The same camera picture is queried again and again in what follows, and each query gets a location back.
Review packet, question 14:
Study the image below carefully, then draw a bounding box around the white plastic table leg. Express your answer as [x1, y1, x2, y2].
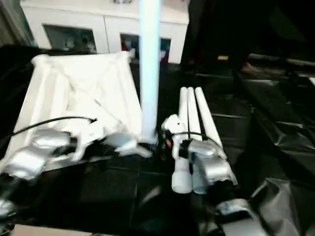
[137, 0, 163, 146]
[171, 86, 193, 194]
[194, 87, 238, 185]
[187, 86, 210, 194]

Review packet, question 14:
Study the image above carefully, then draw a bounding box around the white plastic table top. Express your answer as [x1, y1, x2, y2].
[6, 51, 153, 168]

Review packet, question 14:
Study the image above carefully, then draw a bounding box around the black table mat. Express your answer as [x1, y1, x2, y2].
[0, 44, 315, 236]

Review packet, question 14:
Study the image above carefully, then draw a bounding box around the white glass-door cabinet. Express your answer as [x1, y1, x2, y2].
[21, 0, 190, 64]

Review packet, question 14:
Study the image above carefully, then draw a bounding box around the long black pole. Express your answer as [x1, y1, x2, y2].
[248, 54, 315, 67]

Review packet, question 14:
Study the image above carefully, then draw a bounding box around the black fabric covered furniture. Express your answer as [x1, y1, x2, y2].
[182, 0, 315, 64]

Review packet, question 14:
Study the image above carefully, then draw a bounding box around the grey curtain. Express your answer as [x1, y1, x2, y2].
[0, 0, 32, 47]

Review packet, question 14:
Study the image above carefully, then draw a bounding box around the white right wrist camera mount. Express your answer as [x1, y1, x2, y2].
[161, 114, 188, 161]

